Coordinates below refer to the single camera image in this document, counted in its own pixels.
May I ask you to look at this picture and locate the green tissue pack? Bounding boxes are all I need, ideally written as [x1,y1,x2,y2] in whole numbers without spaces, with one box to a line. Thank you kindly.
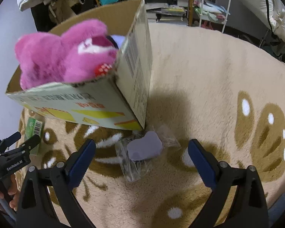
[25,117,44,156]

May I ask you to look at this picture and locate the pink plush bear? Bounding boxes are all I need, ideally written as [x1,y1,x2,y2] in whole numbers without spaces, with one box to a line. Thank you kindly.
[15,19,119,90]

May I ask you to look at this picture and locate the lilac pad in plastic wrap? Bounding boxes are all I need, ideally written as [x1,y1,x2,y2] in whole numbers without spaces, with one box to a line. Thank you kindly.
[115,124,181,183]

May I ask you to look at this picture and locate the open cardboard box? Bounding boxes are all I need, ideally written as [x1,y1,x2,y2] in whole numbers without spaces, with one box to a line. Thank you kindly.
[6,0,152,130]

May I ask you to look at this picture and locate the purple-haired plush doll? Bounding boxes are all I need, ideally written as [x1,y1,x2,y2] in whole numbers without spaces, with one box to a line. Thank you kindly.
[106,35,126,49]

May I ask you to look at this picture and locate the beige hanging trousers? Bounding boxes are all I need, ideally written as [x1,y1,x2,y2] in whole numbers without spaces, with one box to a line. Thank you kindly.
[48,0,85,25]

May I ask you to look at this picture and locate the person's left hand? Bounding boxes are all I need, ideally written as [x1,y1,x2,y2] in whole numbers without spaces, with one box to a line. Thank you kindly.
[0,174,21,212]

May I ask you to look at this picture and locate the stack of books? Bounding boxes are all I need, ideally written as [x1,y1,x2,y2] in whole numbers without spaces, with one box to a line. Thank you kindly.
[145,0,189,25]

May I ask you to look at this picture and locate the white rolling cart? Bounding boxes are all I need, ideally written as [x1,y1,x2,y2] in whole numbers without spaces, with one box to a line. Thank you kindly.
[193,0,231,33]

